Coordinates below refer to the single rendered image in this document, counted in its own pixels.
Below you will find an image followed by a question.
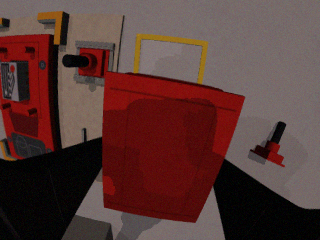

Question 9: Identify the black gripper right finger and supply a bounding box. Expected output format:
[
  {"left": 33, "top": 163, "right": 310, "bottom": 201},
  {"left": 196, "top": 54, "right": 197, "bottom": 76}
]
[{"left": 212, "top": 159, "right": 320, "bottom": 240}]

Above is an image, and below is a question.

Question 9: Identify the yellow rectangular frame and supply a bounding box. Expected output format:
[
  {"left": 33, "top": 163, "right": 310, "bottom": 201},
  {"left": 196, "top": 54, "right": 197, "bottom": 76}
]
[{"left": 133, "top": 33, "right": 208, "bottom": 84}]

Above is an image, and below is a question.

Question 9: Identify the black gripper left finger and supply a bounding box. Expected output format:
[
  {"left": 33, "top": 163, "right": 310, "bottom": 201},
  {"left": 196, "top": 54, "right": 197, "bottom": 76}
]
[{"left": 0, "top": 136, "right": 103, "bottom": 240}]

